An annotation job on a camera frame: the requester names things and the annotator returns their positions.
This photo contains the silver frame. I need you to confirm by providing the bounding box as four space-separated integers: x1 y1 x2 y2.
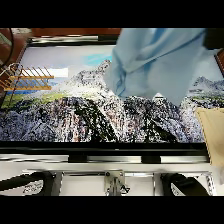
0 153 224 197

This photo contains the brown clothes hanger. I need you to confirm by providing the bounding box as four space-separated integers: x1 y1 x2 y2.
0 78 54 93
0 62 55 81

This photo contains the light blue shirt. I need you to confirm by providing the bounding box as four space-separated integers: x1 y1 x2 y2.
104 28 218 108

